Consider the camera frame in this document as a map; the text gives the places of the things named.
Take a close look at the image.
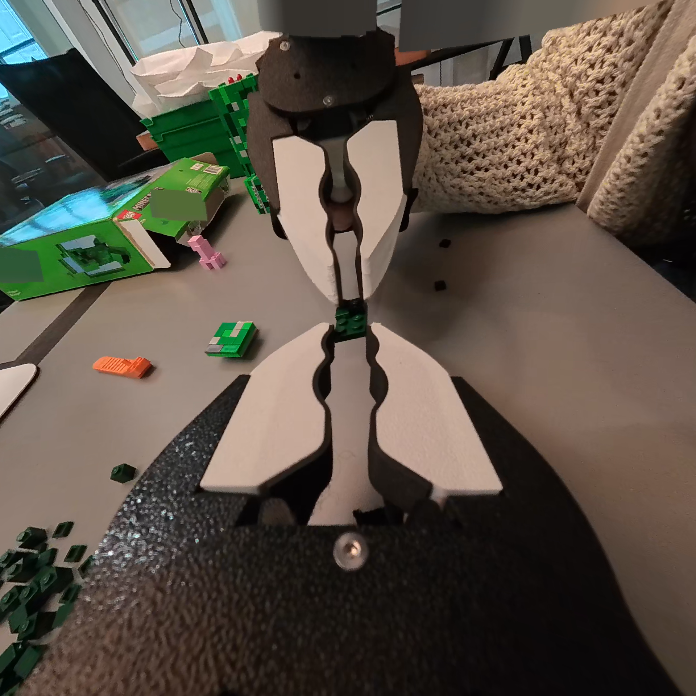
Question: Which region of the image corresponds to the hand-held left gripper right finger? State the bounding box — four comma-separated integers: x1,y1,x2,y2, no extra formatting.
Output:
368,322,504,523

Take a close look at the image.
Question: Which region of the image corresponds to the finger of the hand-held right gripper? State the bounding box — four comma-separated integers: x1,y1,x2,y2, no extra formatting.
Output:
349,120,407,301
269,137,342,304

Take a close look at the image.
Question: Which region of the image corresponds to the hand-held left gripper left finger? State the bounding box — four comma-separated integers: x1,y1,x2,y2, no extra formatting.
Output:
199,322,334,523

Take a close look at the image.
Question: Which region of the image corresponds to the dark green lego plate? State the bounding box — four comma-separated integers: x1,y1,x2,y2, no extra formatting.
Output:
334,302,370,342

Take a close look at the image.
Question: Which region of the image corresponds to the person's right forearm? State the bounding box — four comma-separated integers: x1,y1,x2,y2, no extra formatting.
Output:
410,0,678,215

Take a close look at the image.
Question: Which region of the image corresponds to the green tiled lego assembly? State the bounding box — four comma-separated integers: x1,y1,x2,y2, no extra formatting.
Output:
205,321,256,359

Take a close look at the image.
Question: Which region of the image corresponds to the green lego creeper figure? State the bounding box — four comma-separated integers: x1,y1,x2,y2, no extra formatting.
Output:
209,73,273,215

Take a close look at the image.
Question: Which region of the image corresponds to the pink lego pig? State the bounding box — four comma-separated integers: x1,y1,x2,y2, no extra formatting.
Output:
187,235,228,271

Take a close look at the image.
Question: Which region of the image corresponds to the green lego box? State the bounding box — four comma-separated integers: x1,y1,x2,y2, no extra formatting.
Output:
0,158,232,302

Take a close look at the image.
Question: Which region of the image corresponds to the white crumpled paper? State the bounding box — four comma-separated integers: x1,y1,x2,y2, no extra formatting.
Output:
130,32,273,117

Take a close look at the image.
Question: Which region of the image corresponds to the green plastic bin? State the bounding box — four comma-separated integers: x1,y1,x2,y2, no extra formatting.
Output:
140,98,235,164

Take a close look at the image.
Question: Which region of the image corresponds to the orange brick separator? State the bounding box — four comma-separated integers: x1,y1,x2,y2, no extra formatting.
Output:
92,356,153,380

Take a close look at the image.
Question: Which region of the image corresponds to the black chair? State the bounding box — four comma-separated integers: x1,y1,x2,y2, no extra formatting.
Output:
0,48,160,181

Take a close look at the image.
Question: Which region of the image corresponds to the white stand base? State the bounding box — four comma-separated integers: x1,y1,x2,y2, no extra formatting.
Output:
0,363,38,422

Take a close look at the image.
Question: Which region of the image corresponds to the cream knit sweater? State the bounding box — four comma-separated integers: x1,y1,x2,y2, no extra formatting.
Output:
587,33,696,256

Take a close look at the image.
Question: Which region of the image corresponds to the pile of dark green pieces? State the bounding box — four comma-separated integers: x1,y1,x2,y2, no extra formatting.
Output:
0,521,98,687

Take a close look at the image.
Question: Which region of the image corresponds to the window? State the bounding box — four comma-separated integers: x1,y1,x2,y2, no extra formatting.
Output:
0,0,52,63

